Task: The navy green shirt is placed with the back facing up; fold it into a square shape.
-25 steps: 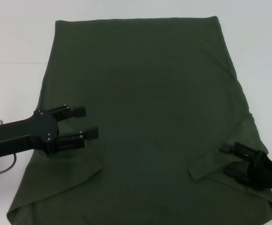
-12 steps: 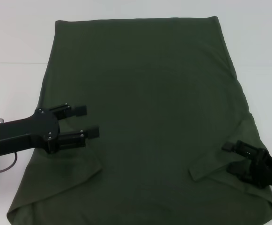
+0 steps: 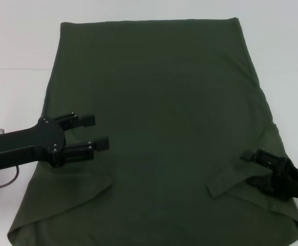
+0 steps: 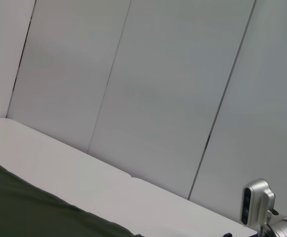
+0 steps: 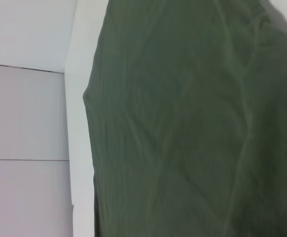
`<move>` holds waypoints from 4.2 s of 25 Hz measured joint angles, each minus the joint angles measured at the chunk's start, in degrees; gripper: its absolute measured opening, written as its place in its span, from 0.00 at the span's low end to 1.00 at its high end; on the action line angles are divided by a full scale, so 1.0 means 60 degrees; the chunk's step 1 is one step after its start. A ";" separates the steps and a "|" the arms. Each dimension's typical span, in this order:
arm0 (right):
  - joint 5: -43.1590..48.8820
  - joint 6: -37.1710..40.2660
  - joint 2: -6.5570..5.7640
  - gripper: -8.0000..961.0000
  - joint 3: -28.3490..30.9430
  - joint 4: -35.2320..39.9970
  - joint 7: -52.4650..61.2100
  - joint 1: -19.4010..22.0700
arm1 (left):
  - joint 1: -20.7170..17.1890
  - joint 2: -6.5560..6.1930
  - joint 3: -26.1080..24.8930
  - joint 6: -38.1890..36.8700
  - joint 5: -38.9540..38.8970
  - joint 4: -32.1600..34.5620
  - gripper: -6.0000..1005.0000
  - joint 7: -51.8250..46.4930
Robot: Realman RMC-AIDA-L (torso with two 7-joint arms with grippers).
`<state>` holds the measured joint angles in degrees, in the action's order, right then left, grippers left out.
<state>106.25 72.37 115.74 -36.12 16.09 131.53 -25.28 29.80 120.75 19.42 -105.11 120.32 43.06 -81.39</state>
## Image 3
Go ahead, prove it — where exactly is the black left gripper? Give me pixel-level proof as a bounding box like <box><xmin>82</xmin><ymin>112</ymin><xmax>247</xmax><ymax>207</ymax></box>
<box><xmin>0</xmin><ymin>111</ymin><xmax>110</xmax><ymax>172</ymax></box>

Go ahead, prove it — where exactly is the dark green shirt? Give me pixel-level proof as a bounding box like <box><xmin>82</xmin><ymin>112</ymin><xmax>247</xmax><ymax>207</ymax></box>
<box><xmin>7</xmin><ymin>17</ymin><xmax>298</xmax><ymax>246</ymax></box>

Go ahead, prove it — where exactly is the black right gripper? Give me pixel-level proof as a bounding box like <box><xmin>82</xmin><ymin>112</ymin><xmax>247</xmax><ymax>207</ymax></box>
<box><xmin>241</xmin><ymin>148</ymin><xmax>298</xmax><ymax>204</ymax></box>

